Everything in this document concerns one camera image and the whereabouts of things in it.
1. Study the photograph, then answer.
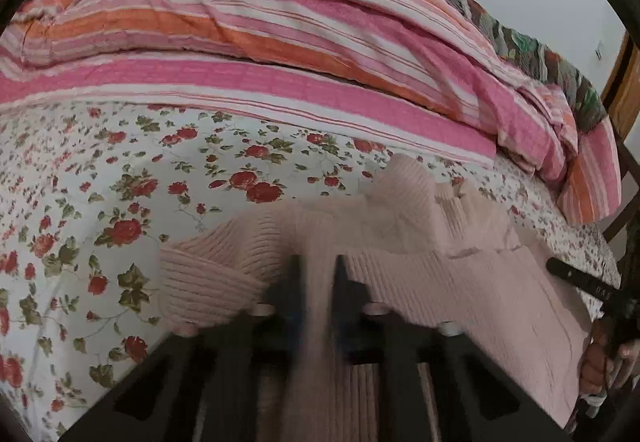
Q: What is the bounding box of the person's right hand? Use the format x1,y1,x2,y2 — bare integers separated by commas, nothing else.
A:
579,321,640,399

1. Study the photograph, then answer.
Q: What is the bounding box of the dark wooden footboard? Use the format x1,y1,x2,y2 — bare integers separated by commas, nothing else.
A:
601,124,640,275

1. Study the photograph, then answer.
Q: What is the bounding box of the pink orange striped quilt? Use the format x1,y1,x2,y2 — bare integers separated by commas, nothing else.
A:
0,0,623,225

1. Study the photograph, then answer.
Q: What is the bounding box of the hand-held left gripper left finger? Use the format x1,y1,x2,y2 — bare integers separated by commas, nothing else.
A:
60,254,323,442

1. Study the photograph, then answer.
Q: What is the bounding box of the pink ribbed knit sweater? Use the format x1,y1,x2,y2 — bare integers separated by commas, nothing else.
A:
159,154,602,442

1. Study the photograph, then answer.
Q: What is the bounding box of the wooden headboard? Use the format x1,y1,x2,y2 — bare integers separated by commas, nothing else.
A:
599,29,640,139

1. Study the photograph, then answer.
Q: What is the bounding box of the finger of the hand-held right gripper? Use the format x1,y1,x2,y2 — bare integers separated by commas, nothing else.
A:
546,257,610,305

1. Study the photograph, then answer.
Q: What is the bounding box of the lilac small-flower bed sheet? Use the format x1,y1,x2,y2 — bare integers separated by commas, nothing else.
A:
492,156,627,320

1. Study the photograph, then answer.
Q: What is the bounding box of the white rose-print bed sheet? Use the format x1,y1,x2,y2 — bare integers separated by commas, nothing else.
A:
0,98,503,442

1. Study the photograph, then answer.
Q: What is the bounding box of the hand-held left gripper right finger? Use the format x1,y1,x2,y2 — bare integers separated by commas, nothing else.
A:
332,254,572,442

